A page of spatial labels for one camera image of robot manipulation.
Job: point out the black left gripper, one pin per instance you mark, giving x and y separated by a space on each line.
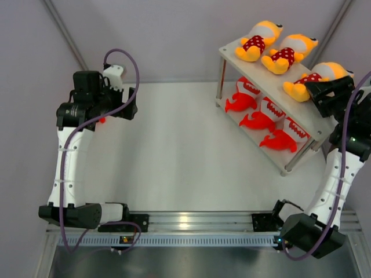
128 111

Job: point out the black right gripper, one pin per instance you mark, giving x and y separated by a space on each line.
342 87

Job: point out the yellow plush polka-dot front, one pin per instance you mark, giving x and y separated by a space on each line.
322 72

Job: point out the yellow plush polka-dot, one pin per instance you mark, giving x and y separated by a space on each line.
322 72
263 35
293 49

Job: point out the red shark plush back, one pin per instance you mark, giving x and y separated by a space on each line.
245 96

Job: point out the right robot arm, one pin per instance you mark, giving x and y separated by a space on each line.
314 231

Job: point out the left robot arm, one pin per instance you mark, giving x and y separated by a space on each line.
66 205

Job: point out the white two-tier shelf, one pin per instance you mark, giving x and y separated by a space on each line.
270 85

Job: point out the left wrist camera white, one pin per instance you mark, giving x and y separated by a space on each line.
115 74

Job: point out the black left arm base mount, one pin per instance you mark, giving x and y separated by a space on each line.
141 220

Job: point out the white slotted cable duct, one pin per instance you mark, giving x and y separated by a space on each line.
147 240

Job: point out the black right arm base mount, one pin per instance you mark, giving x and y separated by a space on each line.
266 222

